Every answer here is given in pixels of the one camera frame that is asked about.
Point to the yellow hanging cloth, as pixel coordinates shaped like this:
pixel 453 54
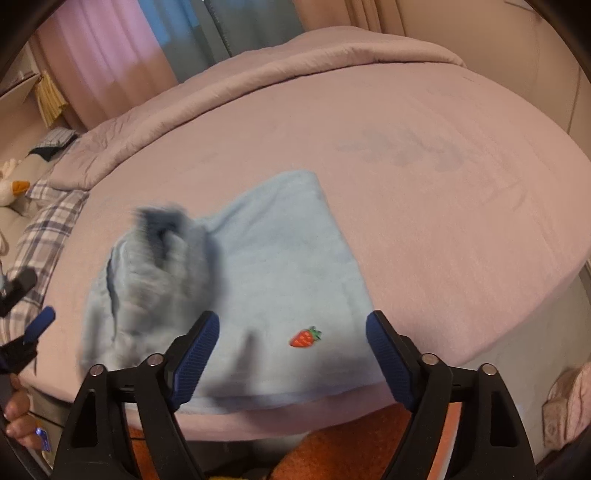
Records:
pixel 50 101

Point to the light blue denim pants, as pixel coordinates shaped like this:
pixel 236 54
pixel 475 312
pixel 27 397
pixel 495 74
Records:
pixel 275 269

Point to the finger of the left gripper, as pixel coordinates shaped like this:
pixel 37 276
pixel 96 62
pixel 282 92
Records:
pixel 20 352

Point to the dark folded cloth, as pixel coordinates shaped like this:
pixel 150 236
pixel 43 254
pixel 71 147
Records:
pixel 55 141

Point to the pink floral bag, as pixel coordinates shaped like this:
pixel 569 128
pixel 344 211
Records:
pixel 566 412

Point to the plaid pillow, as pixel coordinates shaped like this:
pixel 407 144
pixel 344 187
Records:
pixel 39 248

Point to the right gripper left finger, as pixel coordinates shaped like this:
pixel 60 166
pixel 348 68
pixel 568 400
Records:
pixel 95 443

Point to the person's left hand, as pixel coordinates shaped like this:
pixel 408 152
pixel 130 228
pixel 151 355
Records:
pixel 22 425

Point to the blue grey curtain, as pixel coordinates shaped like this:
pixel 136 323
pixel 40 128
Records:
pixel 197 34

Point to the pink folded comforter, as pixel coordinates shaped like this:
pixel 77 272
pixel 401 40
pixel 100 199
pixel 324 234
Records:
pixel 99 151

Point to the pink bed sheet mattress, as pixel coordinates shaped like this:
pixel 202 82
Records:
pixel 464 205

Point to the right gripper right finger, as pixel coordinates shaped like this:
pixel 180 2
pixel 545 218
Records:
pixel 491 441

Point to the pink curtain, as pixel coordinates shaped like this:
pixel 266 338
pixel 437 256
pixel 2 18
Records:
pixel 104 57

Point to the orange fluffy rug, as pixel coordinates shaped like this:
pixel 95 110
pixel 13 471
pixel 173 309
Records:
pixel 361 449

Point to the white duck plush toy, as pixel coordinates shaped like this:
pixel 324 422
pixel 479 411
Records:
pixel 11 190

